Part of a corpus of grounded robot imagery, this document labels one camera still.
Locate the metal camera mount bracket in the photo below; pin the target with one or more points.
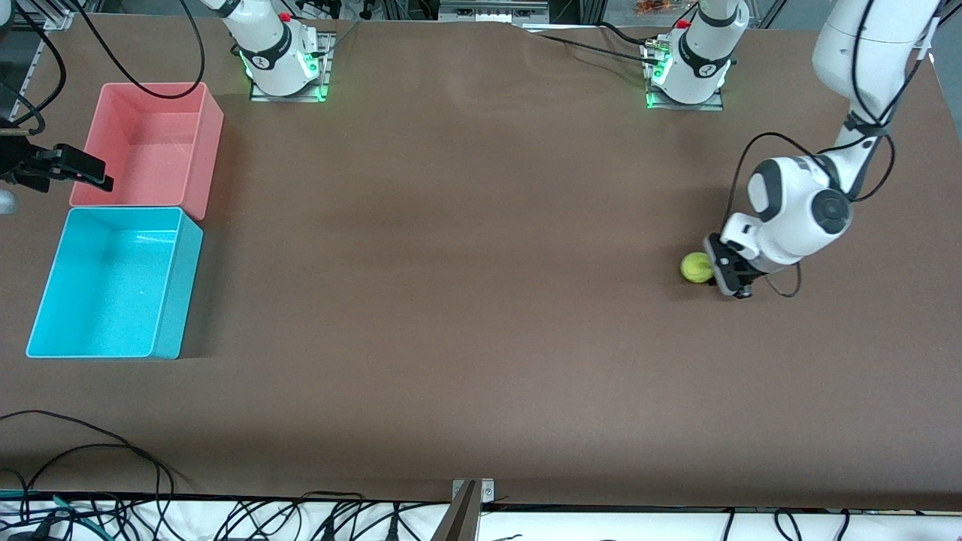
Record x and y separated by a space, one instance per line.
487 492

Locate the pink plastic bin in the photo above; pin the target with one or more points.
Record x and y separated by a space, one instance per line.
143 146

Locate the aluminium frame profile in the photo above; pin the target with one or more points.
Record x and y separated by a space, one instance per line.
58 19

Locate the yellow tennis ball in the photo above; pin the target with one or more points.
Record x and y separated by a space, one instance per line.
695 268

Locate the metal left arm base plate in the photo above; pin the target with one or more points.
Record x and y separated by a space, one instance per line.
688 107

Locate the grey camera pole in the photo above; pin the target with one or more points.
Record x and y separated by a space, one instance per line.
458 522

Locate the blue plastic bin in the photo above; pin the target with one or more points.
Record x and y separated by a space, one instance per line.
105 285

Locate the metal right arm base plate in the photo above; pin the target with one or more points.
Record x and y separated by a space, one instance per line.
328 68

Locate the aluminium frame crossbar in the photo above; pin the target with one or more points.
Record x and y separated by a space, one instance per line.
488 11

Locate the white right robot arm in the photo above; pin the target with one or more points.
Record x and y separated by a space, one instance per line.
270 45

